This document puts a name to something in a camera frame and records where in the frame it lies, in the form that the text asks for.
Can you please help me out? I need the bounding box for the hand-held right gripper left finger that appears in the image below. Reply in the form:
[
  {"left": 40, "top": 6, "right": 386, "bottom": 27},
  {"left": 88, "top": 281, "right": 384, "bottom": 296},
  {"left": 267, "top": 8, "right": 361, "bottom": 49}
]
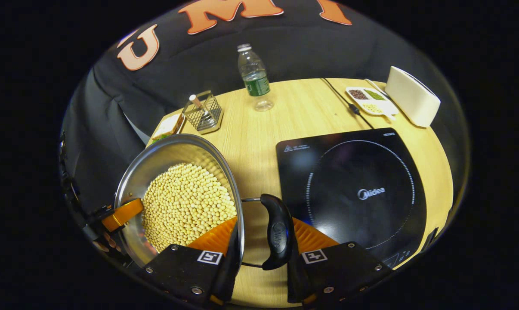
[{"left": 137, "top": 217, "right": 242, "bottom": 307}]

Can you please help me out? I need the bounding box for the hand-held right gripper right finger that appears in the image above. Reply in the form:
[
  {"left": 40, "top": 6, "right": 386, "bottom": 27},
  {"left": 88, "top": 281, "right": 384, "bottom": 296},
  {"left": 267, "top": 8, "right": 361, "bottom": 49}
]
[{"left": 287, "top": 217, "right": 393, "bottom": 304}]

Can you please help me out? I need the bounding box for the steel pot with black handles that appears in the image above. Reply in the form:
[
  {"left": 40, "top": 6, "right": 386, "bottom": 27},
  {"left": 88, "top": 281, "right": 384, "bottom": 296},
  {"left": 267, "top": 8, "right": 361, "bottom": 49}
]
[{"left": 113, "top": 133, "right": 295, "bottom": 271}]

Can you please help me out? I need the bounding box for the black induction cooktop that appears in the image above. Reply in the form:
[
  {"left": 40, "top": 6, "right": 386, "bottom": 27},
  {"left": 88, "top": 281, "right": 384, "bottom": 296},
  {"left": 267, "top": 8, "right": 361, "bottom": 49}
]
[{"left": 275, "top": 127, "right": 439, "bottom": 270}]

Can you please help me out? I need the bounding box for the pile of yellow soybeans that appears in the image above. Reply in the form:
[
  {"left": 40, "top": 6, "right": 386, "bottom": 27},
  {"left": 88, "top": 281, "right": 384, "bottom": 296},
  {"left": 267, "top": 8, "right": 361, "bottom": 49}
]
[{"left": 141, "top": 163, "right": 238, "bottom": 254}]

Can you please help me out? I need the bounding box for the toast sandwich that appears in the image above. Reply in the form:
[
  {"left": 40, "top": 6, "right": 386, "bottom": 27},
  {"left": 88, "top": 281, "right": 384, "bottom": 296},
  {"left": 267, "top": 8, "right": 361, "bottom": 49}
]
[{"left": 151, "top": 113, "right": 186, "bottom": 143}]

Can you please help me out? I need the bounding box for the white divided dish with beans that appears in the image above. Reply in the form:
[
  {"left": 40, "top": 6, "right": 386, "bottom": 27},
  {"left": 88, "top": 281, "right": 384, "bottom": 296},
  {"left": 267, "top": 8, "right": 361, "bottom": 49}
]
[{"left": 346, "top": 86, "right": 400, "bottom": 120}]

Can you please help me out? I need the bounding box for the white toaster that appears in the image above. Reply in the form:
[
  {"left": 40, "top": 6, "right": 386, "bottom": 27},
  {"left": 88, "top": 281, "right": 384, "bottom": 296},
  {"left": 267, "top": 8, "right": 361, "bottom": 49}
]
[{"left": 384, "top": 66, "right": 441, "bottom": 128}]

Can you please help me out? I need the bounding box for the clear plastic water bottle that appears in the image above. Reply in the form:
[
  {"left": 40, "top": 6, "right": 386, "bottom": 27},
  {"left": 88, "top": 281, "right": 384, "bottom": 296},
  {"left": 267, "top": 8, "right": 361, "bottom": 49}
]
[{"left": 237, "top": 43, "right": 274, "bottom": 112}]

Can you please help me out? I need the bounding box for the wire mesh holder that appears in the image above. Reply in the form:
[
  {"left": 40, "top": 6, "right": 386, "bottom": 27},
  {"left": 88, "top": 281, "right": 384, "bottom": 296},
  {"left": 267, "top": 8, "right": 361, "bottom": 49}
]
[{"left": 182, "top": 90, "right": 224, "bottom": 135}]

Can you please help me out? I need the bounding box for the black power cable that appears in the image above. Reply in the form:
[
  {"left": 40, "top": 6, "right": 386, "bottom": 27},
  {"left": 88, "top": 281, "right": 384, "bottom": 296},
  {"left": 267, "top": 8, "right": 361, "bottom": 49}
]
[{"left": 320, "top": 77, "right": 375, "bottom": 130}]

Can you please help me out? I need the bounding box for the white power cable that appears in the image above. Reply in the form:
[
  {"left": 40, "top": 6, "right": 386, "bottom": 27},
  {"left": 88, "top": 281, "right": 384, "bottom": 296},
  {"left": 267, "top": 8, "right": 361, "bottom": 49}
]
[{"left": 365, "top": 78, "right": 390, "bottom": 99}]

